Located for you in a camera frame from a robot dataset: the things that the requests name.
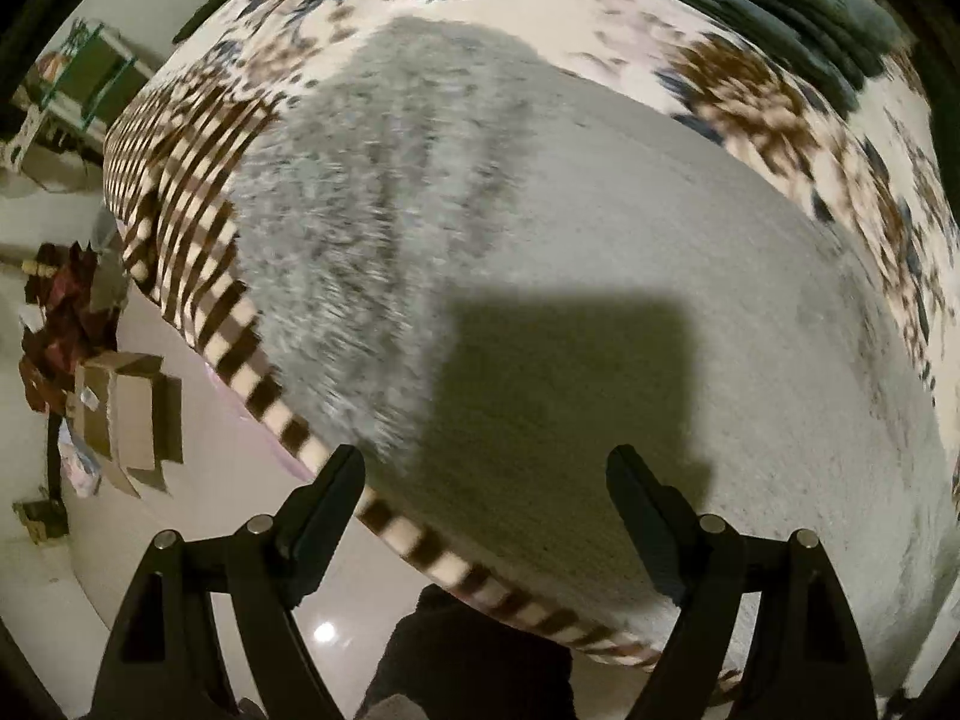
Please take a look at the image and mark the grey fluffy pants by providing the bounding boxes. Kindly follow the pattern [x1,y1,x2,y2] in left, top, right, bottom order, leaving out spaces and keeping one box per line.
[226,18,958,694]

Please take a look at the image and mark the open cardboard box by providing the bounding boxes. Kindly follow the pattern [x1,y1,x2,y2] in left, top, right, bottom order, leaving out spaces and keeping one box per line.
[73,351,182,497]

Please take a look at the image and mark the black left shoe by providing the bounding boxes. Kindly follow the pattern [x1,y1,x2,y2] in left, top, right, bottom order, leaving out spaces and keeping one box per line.
[356,585,576,718]

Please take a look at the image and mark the red brown cloth pile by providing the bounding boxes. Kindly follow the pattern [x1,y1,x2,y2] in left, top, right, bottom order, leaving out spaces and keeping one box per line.
[18,242,127,416]

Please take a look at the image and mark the floral bed blanket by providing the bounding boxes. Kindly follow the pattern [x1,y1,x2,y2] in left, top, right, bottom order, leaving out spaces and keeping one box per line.
[104,0,958,665]

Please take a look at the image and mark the green metal shelf rack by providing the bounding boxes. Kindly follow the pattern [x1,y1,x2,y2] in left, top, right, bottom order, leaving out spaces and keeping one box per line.
[3,18,155,171]

